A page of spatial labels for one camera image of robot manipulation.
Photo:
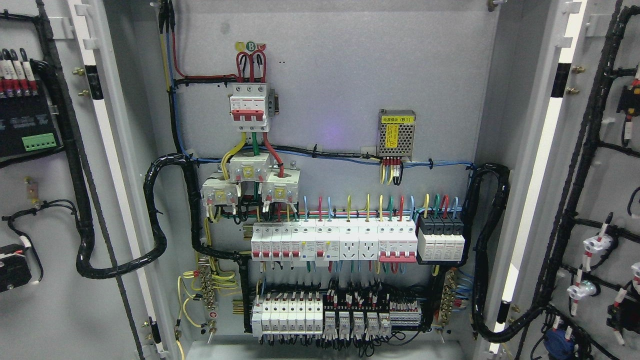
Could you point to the white current transformers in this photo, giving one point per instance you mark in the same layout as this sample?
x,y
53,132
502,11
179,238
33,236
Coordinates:
x,y
245,171

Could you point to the perforated metal power supply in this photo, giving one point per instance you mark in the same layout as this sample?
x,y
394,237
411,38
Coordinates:
x,y
396,130

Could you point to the white breaker and socket row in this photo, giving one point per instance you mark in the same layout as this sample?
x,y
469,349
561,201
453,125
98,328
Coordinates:
x,y
336,240

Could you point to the red main circuit breaker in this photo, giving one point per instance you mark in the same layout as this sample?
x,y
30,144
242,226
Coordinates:
x,y
251,107

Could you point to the black surge protector block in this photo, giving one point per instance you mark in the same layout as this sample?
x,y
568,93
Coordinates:
x,y
441,241

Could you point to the lower relay and breaker row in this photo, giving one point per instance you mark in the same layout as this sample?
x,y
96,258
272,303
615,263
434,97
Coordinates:
x,y
340,315

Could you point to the black digital power meter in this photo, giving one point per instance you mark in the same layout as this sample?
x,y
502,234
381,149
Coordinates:
x,y
27,126

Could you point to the white rotary selector switch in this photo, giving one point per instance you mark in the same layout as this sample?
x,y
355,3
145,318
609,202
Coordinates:
x,y
14,269

